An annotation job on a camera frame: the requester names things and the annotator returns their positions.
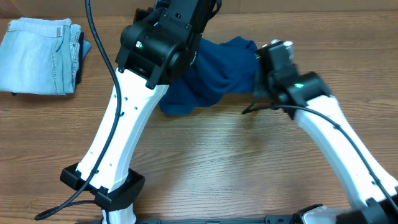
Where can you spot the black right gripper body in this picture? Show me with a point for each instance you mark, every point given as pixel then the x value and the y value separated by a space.
pixel 259 73

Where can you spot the dark blue polo shirt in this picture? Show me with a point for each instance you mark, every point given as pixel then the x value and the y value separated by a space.
pixel 228 67

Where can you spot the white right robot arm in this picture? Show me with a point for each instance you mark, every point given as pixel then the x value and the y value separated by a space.
pixel 370 189

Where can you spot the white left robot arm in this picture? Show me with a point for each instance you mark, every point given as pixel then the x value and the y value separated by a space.
pixel 156 49

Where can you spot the folded dark navy garment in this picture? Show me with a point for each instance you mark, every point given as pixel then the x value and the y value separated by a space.
pixel 85 47

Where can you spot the folded light blue jeans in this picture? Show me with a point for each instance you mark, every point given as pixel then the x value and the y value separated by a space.
pixel 40 56

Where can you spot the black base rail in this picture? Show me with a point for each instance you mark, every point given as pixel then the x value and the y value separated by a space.
pixel 268 219

